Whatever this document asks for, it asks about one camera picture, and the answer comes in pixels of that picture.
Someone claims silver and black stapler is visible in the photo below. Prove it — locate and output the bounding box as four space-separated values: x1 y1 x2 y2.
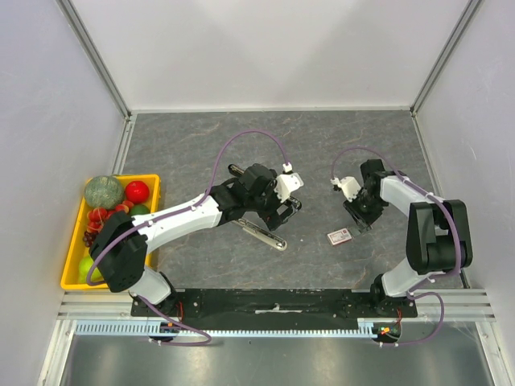
233 219 288 251

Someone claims red white staple box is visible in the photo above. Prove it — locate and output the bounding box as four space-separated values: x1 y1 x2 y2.
327 228 352 246

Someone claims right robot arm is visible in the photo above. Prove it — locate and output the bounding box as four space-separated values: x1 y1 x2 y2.
332 159 472 317

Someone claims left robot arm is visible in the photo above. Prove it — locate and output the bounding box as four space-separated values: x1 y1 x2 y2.
89 163 304 316

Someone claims green avocado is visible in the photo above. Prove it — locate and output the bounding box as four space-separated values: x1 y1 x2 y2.
130 204 150 216

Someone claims red apple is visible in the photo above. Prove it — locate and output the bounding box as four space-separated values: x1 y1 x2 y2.
125 180 150 204

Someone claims peach fruit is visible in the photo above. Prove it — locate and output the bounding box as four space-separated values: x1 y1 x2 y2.
114 200 134 214

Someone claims green striped melon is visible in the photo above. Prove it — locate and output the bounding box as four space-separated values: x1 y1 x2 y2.
84 175 125 210

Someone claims yellow plastic bin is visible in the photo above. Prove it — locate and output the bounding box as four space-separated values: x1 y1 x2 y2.
60 174 161 291

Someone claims red cherry tomato cluster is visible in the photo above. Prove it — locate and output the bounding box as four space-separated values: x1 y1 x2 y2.
86 207 114 234

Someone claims purple grape bunch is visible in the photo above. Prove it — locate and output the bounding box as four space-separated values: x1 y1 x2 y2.
82 231 97 248

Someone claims green pear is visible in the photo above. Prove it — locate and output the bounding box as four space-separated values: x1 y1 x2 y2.
78 255 103 284

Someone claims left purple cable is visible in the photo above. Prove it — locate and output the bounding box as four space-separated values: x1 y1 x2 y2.
86 130 294 347

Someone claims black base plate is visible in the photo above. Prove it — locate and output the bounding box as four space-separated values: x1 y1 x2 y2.
155 289 418 321

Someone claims grey cable duct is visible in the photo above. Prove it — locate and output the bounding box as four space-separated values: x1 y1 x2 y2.
74 318 380 339

